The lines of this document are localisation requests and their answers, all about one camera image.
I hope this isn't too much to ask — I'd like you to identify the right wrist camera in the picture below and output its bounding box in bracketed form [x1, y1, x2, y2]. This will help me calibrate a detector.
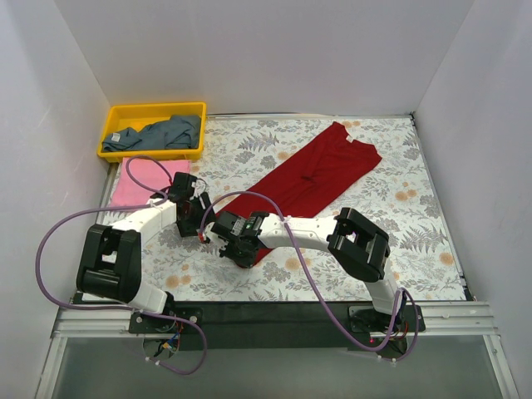
[198, 223, 214, 244]

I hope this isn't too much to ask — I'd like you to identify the floral table mat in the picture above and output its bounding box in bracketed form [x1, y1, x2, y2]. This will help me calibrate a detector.
[81, 118, 469, 303]

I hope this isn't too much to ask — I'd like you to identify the red t shirt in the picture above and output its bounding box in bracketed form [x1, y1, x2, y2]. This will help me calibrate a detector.
[211, 121, 383, 269]

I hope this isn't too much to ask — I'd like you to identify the folded pink t shirt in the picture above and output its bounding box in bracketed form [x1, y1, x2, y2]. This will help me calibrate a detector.
[110, 158, 191, 207]

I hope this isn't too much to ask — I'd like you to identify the aluminium frame rail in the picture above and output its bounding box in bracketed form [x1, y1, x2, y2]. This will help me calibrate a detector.
[52, 307, 132, 338]

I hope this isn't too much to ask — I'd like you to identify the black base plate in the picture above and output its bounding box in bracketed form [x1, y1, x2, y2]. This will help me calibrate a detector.
[128, 302, 426, 356]

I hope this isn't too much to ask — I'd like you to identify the grey-blue t shirt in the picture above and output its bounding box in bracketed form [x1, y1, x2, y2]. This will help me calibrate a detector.
[101, 115, 201, 152]

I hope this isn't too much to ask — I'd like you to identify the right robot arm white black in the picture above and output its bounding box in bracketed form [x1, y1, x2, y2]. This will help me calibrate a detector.
[204, 208, 406, 331]

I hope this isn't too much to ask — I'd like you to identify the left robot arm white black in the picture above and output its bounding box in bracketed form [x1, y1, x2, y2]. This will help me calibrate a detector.
[76, 172, 215, 333]

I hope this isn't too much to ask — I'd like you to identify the yellow plastic bin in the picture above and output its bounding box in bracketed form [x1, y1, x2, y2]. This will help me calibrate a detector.
[96, 101, 207, 163]

